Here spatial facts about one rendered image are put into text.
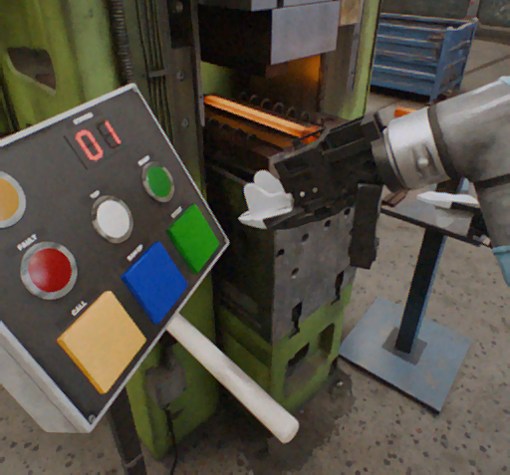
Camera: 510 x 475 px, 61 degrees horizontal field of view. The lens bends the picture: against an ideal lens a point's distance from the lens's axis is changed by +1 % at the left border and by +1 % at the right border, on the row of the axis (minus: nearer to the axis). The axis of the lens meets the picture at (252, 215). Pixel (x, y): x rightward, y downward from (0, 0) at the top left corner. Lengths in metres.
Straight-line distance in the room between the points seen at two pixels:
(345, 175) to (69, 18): 0.51
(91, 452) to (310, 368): 0.75
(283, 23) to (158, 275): 0.53
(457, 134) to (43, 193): 0.41
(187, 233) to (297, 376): 0.99
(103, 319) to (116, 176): 0.17
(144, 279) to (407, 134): 0.33
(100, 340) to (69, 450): 1.19
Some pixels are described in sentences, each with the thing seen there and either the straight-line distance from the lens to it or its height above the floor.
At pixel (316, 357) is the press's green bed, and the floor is 0.16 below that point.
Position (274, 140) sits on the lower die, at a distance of 0.98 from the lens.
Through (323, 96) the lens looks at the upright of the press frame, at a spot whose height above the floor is 1.01.
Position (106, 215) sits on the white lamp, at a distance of 0.52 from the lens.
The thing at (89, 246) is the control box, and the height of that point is 1.08.
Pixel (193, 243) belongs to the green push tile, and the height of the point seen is 1.01.
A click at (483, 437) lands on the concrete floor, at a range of 1.75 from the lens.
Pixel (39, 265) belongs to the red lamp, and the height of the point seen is 1.10.
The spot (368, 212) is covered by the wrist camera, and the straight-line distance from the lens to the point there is 0.48.
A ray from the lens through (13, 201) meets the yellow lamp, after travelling 0.47.
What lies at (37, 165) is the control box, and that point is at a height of 1.17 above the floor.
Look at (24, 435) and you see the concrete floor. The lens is 1.75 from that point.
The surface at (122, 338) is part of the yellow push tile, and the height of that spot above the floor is 1.00.
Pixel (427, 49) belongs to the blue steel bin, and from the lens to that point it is 4.64.
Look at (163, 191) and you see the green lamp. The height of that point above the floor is 1.08.
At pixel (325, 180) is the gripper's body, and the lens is 0.46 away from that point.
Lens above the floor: 1.36
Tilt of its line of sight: 32 degrees down
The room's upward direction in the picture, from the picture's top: straight up
